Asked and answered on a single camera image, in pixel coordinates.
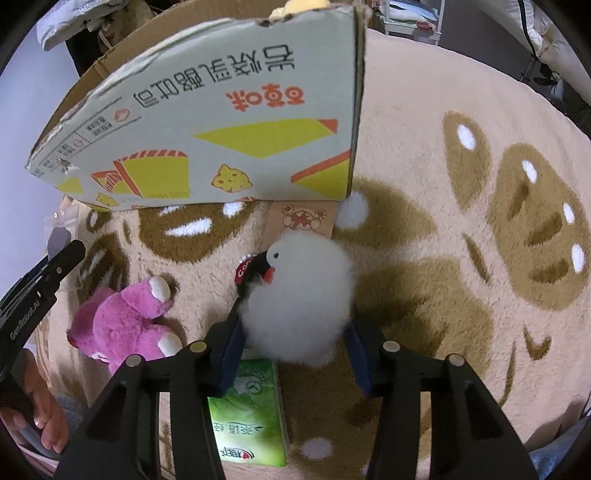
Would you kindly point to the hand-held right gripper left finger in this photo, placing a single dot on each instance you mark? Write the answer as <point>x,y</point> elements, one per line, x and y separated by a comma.
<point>184,392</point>

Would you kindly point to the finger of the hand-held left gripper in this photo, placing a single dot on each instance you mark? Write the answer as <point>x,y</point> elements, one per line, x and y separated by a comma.
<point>60,265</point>

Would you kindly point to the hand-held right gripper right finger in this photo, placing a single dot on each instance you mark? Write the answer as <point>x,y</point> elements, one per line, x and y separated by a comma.
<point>415,392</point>

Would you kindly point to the pink plush bear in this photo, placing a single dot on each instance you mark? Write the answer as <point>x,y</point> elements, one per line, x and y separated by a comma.
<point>120,323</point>

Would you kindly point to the white fluffy penguin plush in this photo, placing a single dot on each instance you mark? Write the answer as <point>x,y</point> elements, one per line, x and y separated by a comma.
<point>300,300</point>

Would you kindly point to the printed cardboard box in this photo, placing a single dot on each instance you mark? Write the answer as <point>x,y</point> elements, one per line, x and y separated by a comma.
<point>207,115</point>

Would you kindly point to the yellow plush toy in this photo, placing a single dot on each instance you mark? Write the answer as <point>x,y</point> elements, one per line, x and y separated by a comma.
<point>304,5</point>

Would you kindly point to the person's left hand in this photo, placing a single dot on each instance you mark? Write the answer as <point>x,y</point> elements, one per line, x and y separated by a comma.
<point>46,415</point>

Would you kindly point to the clear plastic packet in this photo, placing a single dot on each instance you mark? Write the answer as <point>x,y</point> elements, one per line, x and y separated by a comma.
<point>60,224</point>

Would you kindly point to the green tissue pack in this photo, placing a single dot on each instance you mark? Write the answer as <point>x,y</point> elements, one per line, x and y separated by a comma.
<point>249,415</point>

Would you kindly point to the beige printed blanket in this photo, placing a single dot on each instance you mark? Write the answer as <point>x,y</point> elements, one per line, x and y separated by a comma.
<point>438,300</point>

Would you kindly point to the person's blue trousers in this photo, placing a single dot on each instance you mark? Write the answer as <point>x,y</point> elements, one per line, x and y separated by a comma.
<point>554,457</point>

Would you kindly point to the brown crab print card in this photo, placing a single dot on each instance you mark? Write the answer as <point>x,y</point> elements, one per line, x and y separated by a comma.
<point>300,219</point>

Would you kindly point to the black coat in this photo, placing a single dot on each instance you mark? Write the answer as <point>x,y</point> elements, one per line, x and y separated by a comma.
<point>78,55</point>

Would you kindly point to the white trolley cart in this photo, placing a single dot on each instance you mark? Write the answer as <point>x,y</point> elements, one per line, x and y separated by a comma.
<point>413,25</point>

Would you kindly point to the white recliner chair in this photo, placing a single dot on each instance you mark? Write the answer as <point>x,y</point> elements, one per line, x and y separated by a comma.
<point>554,41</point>

